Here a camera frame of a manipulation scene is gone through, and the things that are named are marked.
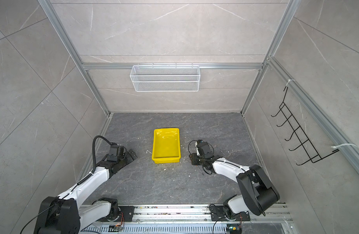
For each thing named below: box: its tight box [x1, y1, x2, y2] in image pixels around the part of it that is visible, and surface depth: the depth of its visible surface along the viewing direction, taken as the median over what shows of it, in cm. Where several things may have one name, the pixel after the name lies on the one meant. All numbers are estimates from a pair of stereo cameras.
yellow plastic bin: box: [151, 127, 181, 164], surface depth 100 cm
